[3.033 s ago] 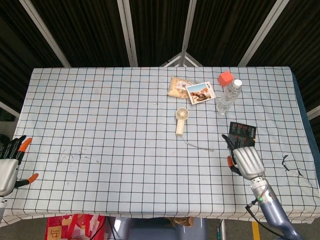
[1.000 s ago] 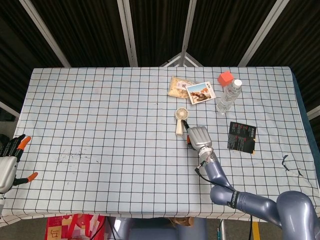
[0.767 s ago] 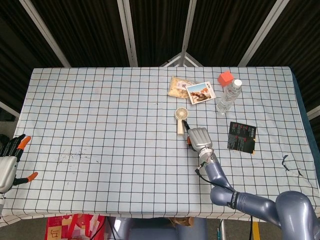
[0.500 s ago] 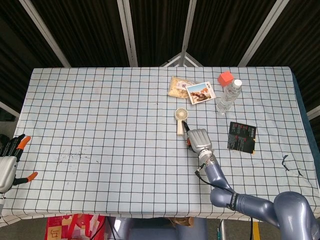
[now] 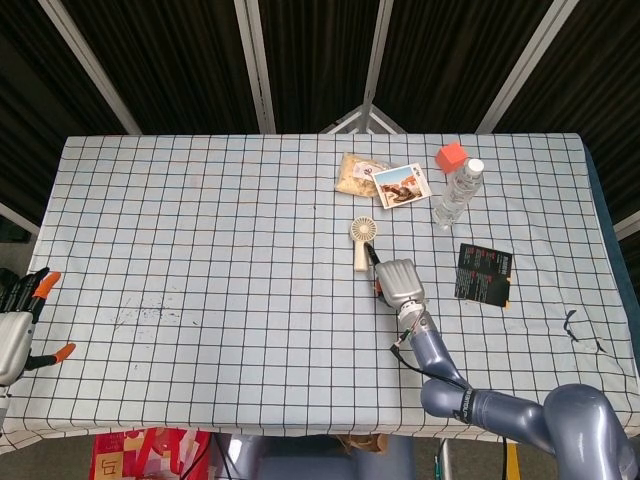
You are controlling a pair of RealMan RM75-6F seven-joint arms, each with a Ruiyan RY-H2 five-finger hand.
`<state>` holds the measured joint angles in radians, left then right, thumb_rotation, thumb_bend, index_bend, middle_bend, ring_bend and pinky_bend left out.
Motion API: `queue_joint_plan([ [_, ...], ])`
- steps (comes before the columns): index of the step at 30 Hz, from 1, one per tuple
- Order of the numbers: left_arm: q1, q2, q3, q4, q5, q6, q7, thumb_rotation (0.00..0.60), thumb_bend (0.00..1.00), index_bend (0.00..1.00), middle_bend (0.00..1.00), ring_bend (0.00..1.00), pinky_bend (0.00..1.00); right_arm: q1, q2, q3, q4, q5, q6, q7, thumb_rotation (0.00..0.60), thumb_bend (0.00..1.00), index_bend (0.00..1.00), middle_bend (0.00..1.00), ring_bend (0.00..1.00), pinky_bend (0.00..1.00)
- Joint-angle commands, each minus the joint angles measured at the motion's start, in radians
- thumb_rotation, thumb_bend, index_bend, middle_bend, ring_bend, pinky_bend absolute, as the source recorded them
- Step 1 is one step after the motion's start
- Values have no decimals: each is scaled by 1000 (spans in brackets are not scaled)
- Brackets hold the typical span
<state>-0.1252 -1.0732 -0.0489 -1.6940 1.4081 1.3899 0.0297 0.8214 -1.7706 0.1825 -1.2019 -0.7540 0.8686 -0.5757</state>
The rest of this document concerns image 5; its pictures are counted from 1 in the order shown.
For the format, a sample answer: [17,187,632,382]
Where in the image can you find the orange cube block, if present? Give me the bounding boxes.
[434,141,467,174]

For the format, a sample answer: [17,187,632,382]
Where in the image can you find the clear plastic water bottle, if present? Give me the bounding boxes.
[431,157,485,230]

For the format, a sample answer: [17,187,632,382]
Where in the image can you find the red patterned bag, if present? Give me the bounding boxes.
[89,427,214,480]

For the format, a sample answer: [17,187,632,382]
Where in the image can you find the white frame rail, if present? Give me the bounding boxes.
[0,201,41,236]
[613,209,640,242]

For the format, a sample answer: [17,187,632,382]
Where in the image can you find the dark pleated curtain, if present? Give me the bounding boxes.
[0,0,640,241]

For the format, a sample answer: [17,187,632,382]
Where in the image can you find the clear snack bag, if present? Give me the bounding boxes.
[333,152,396,197]

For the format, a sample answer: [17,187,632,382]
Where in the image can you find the white checked tablecloth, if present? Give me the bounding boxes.
[0,132,627,449]

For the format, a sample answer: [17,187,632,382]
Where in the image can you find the cream handheld mini fan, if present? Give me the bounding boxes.
[348,215,380,273]

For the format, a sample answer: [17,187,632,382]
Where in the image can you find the crumpled brown paper bag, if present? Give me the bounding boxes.
[335,433,390,455]

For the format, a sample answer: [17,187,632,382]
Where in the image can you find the dark blue under cloth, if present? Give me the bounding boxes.
[581,142,627,361]

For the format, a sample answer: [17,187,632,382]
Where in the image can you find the desert photo postcard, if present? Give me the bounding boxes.
[372,164,431,209]

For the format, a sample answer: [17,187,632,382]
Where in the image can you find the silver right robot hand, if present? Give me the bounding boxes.
[363,243,430,314]

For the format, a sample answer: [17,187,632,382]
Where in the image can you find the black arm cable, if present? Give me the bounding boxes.
[388,327,474,394]

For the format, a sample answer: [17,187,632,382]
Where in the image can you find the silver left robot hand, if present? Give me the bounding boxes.
[0,267,77,387]

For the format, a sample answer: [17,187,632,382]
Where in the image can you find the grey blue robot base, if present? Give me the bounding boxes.
[214,433,416,480]

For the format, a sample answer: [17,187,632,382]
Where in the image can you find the white triangular frame brace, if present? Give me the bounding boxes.
[319,103,407,135]

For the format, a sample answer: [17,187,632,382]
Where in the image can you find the white frame post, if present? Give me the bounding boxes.
[38,0,143,135]
[233,0,277,134]
[474,0,571,134]
[359,0,396,134]

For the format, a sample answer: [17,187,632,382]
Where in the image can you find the black printed card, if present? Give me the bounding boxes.
[453,242,514,309]

